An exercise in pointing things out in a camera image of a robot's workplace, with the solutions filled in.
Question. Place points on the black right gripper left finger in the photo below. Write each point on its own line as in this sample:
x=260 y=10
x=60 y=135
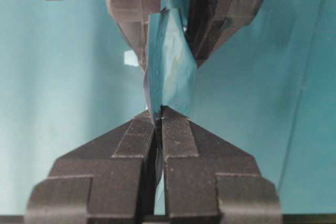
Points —
x=110 y=179

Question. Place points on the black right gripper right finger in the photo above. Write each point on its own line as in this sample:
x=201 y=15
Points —
x=209 y=180

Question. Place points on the silver zip bag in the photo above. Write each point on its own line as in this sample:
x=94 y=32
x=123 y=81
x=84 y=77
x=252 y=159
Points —
x=171 y=68

